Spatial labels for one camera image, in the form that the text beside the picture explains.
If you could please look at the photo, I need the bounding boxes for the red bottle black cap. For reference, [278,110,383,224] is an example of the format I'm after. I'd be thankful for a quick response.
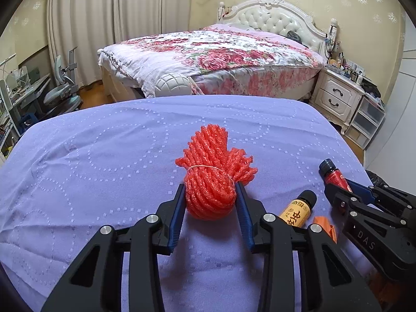
[319,159,352,192]

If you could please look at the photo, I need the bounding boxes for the yellow label brown bottle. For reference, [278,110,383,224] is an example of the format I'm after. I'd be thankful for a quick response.
[279,190,317,228]

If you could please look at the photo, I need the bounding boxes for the orange-red foam net ball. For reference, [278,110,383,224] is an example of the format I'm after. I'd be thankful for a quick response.
[175,124,258,221]

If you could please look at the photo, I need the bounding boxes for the black bag lined trash bin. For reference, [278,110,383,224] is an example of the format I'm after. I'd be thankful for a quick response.
[366,170,387,187]

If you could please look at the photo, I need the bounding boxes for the white sliding wardrobe door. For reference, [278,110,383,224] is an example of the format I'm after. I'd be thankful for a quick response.
[365,16,415,192]

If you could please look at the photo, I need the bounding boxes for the clear plastic drawer unit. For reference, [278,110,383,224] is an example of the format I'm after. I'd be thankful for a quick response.
[344,94,386,150]

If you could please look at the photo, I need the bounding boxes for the white two-drawer nightstand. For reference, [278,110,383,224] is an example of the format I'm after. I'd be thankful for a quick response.
[310,67,365,134]

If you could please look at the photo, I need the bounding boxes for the black clothes pile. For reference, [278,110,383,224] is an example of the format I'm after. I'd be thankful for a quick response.
[360,77,381,99]

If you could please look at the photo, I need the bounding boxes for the purple dotted tablecloth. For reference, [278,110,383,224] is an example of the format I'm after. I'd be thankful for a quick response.
[1,95,370,311]

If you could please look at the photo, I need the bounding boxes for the bottles clutter on nightstand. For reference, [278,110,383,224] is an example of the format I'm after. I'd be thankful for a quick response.
[325,37,365,85]

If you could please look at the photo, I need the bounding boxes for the black item on bed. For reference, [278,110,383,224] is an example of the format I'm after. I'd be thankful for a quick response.
[285,30,308,48]

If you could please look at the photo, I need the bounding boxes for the floral pink quilt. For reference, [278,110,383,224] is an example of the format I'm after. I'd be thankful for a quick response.
[98,24,324,98]

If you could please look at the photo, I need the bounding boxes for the grey office chair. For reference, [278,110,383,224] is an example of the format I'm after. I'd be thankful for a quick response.
[43,47,82,120]

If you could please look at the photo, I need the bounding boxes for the cluttered desk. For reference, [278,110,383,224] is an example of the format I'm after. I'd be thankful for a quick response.
[1,53,51,164]

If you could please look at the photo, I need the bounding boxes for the white bed tufted headboard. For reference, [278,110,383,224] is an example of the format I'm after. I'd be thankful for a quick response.
[97,0,338,101]

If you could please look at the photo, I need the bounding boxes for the beige curtains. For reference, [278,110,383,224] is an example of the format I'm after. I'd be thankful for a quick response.
[47,0,191,86]

